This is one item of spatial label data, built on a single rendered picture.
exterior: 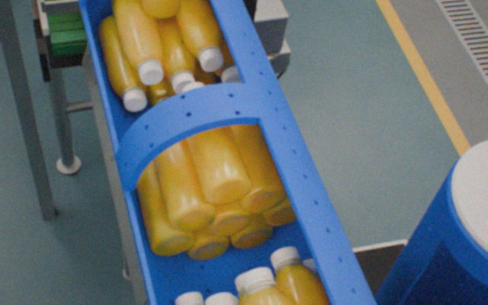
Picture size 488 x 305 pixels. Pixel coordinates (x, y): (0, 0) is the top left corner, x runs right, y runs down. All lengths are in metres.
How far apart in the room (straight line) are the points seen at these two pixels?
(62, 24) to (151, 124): 0.63
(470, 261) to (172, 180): 0.51
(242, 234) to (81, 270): 1.18
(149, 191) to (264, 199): 0.18
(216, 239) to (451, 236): 0.40
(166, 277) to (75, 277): 1.15
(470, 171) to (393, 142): 1.40
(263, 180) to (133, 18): 0.40
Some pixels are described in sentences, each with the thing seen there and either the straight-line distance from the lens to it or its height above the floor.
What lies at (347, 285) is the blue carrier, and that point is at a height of 1.21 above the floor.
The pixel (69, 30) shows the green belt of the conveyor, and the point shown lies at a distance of 1.53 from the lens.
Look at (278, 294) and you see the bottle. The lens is 0.85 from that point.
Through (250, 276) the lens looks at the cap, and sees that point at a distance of 0.87.
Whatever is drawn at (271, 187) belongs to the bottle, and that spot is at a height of 1.14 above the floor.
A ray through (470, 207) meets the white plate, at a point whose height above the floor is 1.04.
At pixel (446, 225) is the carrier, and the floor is 0.99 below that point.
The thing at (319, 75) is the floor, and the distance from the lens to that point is 2.75.
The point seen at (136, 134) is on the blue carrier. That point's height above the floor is 1.18.
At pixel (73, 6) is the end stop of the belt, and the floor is 0.96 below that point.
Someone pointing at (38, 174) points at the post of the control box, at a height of 0.25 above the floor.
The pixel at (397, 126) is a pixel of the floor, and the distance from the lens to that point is 2.66.
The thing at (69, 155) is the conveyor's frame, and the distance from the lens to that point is 2.32.
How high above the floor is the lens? 1.93
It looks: 52 degrees down
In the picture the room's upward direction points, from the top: 9 degrees clockwise
